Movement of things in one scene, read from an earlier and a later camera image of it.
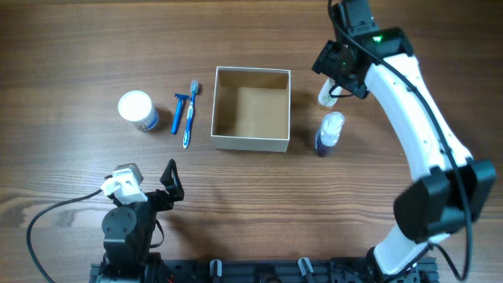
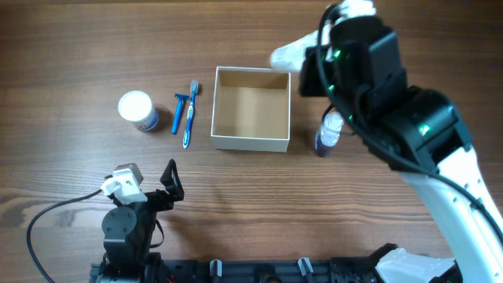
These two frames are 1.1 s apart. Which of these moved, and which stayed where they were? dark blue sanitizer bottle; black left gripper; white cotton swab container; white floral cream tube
Moved: white floral cream tube
Stayed: white cotton swab container; black left gripper; dark blue sanitizer bottle
